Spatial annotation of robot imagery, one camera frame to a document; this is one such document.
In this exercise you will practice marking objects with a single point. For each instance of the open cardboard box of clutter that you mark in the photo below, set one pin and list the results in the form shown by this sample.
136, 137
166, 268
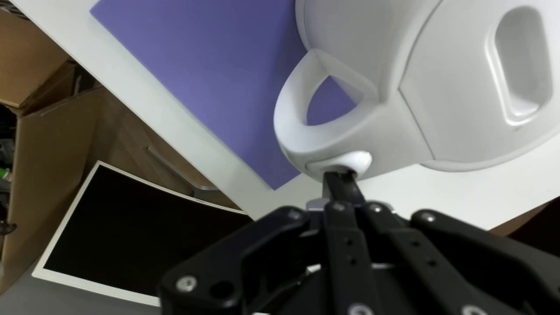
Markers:
28, 53

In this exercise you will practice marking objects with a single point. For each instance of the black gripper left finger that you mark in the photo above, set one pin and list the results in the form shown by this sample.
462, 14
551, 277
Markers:
262, 263

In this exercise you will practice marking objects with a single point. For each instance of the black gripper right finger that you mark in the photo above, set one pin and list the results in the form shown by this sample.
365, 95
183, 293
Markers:
442, 263

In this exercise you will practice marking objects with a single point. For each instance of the plain brown cardboard box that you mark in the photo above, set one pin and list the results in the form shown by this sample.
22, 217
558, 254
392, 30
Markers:
57, 140

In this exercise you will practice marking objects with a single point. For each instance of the white electric kettle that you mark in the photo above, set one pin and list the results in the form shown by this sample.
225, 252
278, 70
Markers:
465, 116

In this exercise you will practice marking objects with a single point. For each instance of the purple mat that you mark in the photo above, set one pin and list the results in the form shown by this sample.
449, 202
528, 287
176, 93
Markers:
220, 70

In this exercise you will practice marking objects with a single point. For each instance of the white framed black board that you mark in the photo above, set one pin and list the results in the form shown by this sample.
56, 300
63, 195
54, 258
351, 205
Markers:
133, 233

